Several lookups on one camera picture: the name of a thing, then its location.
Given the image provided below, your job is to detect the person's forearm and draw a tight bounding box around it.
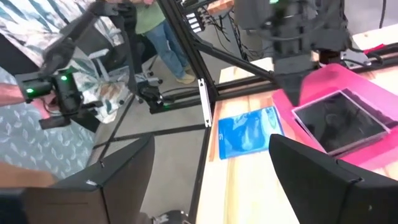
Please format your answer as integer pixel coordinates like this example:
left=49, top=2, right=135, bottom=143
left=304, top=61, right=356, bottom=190
left=0, top=82, right=25, bottom=107
left=0, top=161, right=59, bottom=188

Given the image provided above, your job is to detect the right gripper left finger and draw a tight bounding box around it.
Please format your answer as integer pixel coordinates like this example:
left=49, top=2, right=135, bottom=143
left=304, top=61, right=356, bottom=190
left=0, top=133, right=156, bottom=224

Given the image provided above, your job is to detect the person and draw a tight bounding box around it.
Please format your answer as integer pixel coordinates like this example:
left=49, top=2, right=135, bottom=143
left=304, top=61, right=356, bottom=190
left=129, top=0, right=197, bottom=85

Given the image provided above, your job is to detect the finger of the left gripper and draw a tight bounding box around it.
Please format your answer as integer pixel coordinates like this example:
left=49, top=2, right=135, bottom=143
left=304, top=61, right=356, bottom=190
left=273, top=54, right=315, bottom=107

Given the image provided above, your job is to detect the black jewel case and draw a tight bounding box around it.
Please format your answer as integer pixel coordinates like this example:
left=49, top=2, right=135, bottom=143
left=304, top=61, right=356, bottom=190
left=291, top=90, right=391, bottom=156

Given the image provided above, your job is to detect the blue jewel case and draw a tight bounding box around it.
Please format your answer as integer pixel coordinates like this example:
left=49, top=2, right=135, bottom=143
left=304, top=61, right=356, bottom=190
left=217, top=105, right=284, bottom=161

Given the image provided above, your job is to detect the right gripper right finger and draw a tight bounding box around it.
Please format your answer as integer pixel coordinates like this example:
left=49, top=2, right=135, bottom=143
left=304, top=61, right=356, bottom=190
left=269, top=133, right=398, bottom=224

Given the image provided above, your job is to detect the black socket panel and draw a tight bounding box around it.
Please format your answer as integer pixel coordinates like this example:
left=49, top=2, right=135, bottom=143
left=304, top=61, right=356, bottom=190
left=180, top=0, right=216, bottom=34

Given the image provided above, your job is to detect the white frame bracket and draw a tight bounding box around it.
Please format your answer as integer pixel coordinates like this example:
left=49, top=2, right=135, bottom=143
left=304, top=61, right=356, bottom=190
left=197, top=77, right=213, bottom=128

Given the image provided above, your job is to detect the pink translucent plastic bin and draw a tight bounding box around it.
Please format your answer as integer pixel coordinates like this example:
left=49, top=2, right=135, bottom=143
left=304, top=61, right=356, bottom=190
left=272, top=63, right=398, bottom=171

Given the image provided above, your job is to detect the black aluminium table frame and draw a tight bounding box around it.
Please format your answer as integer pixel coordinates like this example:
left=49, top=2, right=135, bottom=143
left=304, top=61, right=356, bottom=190
left=93, top=0, right=398, bottom=224

